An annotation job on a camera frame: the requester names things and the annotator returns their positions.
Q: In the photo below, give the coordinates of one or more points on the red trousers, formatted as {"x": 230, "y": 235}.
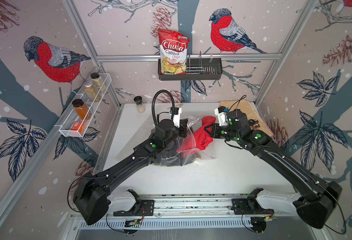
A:
{"x": 198, "y": 141}

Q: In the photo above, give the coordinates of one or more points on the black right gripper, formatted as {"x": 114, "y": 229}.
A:
{"x": 215, "y": 128}

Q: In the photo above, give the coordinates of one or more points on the copper spoon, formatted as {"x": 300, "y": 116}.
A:
{"x": 256, "y": 126}

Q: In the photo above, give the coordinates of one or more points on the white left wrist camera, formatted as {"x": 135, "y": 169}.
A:
{"x": 176, "y": 119}

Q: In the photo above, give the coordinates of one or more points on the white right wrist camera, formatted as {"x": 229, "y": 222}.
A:
{"x": 221, "y": 113}

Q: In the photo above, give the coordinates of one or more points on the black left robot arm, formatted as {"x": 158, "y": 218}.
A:
{"x": 167, "y": 146}

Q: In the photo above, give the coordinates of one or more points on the clear plastic vacuum bag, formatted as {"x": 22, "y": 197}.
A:
{"x": 193, "y": 124}

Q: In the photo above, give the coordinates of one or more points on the Chuba cassava chips bag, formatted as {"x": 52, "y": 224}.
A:
{"x": 173, "y": 51}

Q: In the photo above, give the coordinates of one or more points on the black lid seasoning shaker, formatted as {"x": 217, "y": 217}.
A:
{"x": 139, "y": 104}

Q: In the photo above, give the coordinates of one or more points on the black spoon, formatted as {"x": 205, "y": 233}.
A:
{"x": 251, "y": 122}

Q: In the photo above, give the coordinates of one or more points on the beige spice jar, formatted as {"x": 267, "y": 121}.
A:
{"x": 91, "y": 91}

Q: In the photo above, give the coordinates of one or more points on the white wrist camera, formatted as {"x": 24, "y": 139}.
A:
{"x": 176, "y": 119}
{"x": 221, "y": 113}

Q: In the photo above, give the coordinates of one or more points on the beige folded cloth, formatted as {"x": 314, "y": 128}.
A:
{"x": 251, "y": 111}

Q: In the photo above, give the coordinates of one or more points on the black trousers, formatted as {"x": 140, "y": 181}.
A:
{"x": 170, "y": 157}

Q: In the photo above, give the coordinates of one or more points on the orange spice jar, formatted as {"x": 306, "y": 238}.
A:
{"x": 81, "y": 109}

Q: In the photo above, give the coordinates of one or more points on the black wire wall basket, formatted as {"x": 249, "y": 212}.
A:
{"x": 195, "y": 69}

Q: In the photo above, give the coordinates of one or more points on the small orange box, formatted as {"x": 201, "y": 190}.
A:
{"x": 78, "y": 127}

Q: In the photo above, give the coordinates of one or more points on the pale spice jar black lid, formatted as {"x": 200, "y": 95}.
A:
{"x": 98, "y": 81}

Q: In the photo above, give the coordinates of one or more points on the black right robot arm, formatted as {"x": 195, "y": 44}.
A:
{"x": 314, "y": 200}

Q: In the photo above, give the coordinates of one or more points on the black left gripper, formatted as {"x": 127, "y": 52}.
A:
{"x": 183, "y": 124}

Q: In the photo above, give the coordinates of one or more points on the clear acrylic wall shelf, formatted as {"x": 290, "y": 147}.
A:
{"x": 65, "y": 128}

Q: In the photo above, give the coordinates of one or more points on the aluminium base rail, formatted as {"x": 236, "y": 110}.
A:
{"x": 171, "y": 212}

